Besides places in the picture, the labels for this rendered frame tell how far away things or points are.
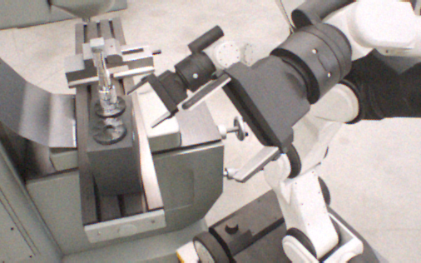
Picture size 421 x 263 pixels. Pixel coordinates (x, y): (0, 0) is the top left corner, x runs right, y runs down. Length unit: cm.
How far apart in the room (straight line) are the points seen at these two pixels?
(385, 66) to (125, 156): 65
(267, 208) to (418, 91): 92
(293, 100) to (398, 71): 35
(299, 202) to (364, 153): 152
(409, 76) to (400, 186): 186
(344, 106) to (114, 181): 63
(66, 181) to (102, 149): 58
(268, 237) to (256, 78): 110
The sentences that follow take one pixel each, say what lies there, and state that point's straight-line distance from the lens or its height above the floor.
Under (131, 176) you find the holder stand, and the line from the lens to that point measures 107.
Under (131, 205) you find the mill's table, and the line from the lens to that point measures 110.
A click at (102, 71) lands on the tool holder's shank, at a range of 102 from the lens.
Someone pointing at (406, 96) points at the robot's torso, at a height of 141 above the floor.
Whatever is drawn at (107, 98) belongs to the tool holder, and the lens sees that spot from 106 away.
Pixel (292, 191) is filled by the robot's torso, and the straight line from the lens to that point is 122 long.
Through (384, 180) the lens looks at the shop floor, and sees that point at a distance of 260.
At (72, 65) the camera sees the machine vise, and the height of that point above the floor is 103.
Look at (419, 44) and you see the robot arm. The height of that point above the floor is 156.
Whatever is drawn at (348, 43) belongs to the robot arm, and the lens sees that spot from 52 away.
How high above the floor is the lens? 183
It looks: 43 degrees down
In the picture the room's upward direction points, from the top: straight up
